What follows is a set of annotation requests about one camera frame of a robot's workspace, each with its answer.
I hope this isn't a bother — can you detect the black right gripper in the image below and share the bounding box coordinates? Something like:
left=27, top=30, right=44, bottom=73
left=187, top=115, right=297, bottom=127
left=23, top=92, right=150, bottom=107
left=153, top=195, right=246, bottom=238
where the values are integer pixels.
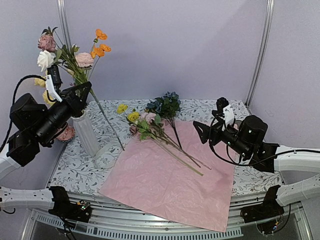
left=194, top=110, right=252, bottom=159

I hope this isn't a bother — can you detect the pink peony flower stem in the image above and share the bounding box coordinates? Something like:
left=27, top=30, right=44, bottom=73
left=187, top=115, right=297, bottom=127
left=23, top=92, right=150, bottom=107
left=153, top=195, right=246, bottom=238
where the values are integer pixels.
left=70, top=44, right=92, bottom=85

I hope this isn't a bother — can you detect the white ribbed ceramic vase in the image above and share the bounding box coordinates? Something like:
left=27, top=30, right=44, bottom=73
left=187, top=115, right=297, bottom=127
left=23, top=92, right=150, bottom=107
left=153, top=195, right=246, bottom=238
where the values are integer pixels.
left=72, top=110, right=101, bottom=157

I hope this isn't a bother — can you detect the pale yellow rose stem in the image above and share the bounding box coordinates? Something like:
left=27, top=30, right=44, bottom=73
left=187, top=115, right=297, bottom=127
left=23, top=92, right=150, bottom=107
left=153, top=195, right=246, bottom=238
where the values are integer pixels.
left=34, top=70, right=56, bottom=107

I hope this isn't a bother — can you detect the orange poppy flower stem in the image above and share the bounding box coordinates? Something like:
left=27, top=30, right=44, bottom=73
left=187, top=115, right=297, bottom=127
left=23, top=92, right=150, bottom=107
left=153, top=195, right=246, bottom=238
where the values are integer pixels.
left=86, top=28, right=112, bottom=80

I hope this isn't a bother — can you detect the artificial flower bouquet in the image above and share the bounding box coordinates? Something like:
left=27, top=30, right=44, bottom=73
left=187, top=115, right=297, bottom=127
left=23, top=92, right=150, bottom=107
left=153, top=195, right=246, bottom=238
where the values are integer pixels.
left=116, top=104, right=212, bottom=176

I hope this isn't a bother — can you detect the mauve and white rose stem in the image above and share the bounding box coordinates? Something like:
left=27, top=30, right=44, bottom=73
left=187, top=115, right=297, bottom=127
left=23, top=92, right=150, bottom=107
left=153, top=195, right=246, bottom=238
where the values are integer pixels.
left=36, top=26, right=126, bottom=152

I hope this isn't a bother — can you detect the pink wrapping paper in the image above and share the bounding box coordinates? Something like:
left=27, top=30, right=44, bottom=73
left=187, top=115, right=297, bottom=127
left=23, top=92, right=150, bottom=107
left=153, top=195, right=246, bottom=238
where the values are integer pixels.
left=99, top=121, right=235, bottom=232

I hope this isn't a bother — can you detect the cream printed ribbon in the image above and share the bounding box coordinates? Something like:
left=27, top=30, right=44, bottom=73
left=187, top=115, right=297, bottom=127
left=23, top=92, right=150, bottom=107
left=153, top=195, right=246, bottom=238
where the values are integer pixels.
left=93, top=142, right=123, bottom=169

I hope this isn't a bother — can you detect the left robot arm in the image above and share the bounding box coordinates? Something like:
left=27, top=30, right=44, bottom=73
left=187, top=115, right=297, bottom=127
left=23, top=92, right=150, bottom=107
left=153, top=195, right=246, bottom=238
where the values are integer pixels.
left=0, top=82, right=92, bottom=220

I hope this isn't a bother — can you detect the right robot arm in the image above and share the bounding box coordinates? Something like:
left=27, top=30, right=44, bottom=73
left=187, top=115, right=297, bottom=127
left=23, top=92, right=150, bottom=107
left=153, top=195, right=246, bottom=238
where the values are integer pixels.
left=193, top=115, right=320, bottom=218

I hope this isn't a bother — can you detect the blue hydrangea flower stem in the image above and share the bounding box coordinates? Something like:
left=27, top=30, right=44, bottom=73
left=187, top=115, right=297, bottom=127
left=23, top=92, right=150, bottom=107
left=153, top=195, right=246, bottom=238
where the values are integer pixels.
left=145, top=91, right=182, bottom=148

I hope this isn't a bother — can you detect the pink patterned small object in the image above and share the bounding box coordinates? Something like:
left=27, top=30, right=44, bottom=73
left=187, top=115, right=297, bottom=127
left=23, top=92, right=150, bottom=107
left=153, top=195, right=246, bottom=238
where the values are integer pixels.
left=56, top=125, right=75, bottom=143

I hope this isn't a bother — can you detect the floral patterned tablecloth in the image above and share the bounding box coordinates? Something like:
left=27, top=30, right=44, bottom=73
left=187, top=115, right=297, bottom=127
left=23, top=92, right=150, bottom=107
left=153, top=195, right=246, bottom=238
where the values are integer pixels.
left=49, top=99, right=283, bottom=196

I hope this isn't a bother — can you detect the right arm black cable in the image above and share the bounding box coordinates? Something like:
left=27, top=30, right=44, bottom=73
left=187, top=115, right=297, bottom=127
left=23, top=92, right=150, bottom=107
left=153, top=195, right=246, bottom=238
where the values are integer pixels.
left=208, top=114, right=320, bottom=226

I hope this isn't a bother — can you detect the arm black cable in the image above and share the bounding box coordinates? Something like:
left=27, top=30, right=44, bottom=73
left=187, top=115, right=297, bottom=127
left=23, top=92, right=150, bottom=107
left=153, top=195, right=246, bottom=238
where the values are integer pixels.
left=0, top=74, right=48, bottom=153
left=208, top=114, right=320, bottom=226

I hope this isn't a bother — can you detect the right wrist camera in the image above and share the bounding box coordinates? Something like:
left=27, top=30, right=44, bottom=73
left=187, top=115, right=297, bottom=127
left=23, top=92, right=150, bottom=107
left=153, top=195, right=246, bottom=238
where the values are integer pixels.
left=216, top=97, right=236, bottom=132

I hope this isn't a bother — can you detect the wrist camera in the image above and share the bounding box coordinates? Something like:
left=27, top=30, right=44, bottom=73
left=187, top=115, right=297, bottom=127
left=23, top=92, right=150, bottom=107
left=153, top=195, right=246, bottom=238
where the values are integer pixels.
left=45, top=64, right=63, bottom=102
left=216, top=97, right=236, bottom=132

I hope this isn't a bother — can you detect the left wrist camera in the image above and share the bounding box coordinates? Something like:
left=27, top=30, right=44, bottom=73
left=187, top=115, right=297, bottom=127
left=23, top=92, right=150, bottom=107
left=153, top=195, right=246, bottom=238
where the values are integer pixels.
left=45, top=64, right=63, bottom=102

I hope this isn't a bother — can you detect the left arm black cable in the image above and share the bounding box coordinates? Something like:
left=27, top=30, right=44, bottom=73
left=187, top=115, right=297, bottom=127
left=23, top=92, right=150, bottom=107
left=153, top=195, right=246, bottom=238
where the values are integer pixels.
left=0, top=74, right=48, bottom=153

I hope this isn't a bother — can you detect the left aluminium frame post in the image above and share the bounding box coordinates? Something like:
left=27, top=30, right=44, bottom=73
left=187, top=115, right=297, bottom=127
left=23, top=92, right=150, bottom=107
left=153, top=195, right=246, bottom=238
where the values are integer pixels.
left=56, top=0, right=87, bottom=107

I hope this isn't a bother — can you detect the aluminium frame post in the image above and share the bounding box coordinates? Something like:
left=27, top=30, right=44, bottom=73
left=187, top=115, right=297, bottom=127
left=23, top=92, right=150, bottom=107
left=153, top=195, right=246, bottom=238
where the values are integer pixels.
left=56, top=0, right=87, bottom=107
left=245, top=0, right=275, bottom=109

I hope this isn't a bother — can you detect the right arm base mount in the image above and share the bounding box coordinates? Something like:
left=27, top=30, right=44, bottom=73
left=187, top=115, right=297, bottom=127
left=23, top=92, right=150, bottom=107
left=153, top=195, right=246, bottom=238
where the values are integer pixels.
left=240, top=185, right=285, bottom=223

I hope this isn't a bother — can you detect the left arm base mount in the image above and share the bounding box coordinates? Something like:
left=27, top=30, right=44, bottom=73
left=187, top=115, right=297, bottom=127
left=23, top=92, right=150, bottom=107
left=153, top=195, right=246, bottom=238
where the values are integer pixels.
left=48, top=186, right=92, bottom=223

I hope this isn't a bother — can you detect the aluminium front rail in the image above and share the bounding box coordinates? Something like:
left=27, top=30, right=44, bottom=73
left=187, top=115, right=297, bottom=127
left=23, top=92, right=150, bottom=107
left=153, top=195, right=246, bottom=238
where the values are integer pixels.
left=22, top=193, right=313, bottom=240

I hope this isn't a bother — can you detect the right aluminium frame post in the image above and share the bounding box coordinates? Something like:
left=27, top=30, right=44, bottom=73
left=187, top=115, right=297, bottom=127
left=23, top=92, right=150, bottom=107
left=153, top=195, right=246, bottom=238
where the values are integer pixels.
left=245, top=0, right=275, bottom=109

